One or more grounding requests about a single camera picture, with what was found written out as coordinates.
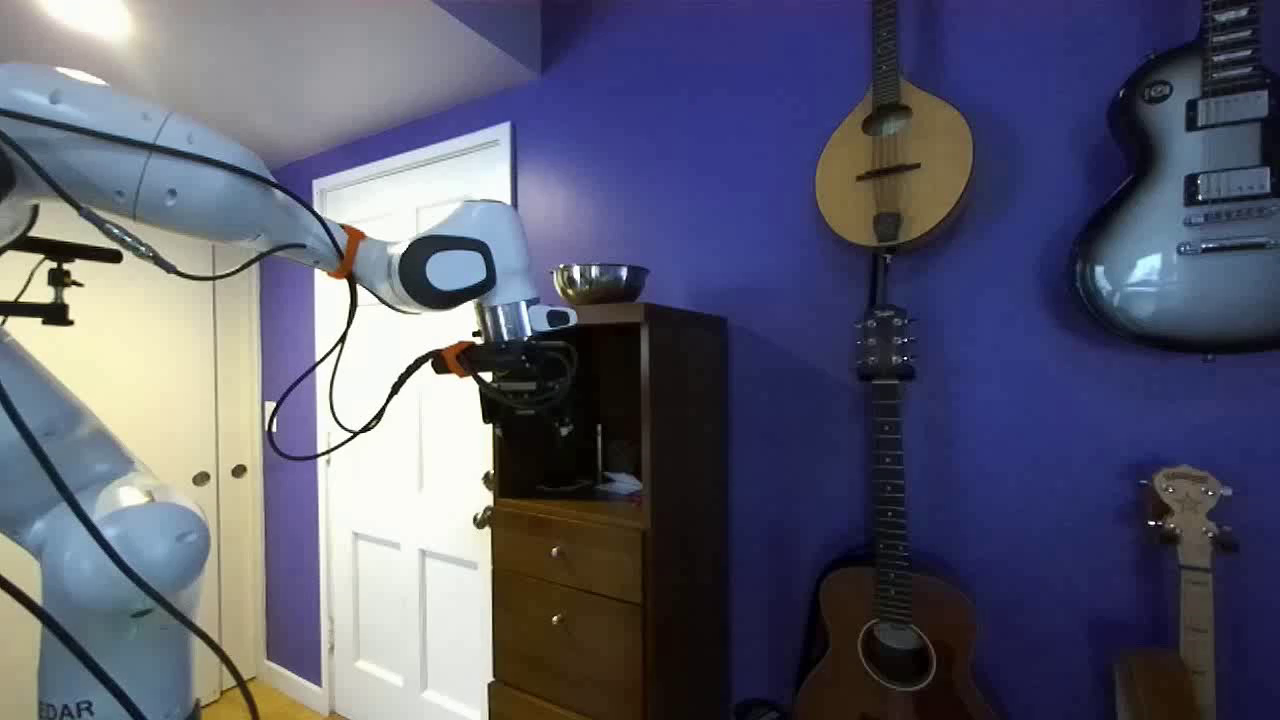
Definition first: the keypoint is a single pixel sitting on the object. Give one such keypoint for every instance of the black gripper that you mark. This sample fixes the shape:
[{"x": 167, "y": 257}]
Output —
[{"x": 524, "y": 381}]

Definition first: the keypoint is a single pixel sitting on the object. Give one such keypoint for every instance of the white paper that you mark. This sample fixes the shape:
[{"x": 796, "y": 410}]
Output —
[{"x": 616, "y": 483}]

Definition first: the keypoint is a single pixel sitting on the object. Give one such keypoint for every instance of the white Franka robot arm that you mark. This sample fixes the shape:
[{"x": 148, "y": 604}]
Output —
[{"x": 132, "y": 161}]

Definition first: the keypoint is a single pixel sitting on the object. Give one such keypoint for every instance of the wooden cupboard drawer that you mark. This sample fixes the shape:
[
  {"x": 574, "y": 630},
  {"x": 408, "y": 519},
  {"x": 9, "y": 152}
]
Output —
[
  {"x": 574, "y": 552},
  {"x": 574, "y": 645}
]

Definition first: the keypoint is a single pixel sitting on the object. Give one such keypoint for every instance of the brown wooden cupboard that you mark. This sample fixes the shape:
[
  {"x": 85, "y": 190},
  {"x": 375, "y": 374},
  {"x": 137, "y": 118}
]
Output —
[{"x": 685, "y": 535}]

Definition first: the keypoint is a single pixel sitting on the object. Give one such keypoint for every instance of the silver metal bowl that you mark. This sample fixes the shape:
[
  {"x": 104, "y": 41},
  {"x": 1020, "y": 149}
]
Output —
[{"x": 603, "y": 280}]

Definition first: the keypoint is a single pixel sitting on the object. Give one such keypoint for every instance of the dark metal door knob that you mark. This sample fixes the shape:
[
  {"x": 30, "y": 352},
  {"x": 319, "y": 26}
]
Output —
[{"x": 482, "y": 519}]

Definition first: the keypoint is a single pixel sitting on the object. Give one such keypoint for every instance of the white panel door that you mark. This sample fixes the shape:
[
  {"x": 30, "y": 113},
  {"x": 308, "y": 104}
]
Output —
[{"x": 402, "y": 572}]

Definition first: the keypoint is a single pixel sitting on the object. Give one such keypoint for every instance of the tan round mandolin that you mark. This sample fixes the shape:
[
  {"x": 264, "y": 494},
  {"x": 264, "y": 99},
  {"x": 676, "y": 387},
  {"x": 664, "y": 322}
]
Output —
[{"x": 892, "y": 166}]

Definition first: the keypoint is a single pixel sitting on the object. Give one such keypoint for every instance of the brown acoustic guitar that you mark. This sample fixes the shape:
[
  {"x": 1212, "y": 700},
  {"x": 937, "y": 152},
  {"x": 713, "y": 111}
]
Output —
[{"x": 886, "y": 642}]

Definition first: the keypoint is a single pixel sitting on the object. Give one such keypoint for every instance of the round ceiling light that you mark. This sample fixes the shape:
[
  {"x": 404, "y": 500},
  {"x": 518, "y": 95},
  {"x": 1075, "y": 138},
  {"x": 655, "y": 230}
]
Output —
[{"x": 85, "y": 18}]

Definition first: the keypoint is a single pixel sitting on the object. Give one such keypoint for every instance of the grey burst electric guitar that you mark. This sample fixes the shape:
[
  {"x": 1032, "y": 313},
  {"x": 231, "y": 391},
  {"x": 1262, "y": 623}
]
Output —
[{"x": 1185, "y": 264}]

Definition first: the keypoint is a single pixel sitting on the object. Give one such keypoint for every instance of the light wood ukulele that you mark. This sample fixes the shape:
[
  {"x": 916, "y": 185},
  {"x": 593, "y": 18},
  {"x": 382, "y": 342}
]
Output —
[{"x": 1192, "y": 587}]

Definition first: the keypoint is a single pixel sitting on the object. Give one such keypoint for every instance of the white wall light switch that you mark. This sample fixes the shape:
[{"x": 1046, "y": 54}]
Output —
[{"x": 269, "y": 412}]

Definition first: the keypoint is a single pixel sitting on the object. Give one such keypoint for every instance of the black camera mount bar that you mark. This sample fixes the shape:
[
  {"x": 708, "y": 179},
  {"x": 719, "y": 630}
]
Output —
[{"x": 63, "y": 249}]

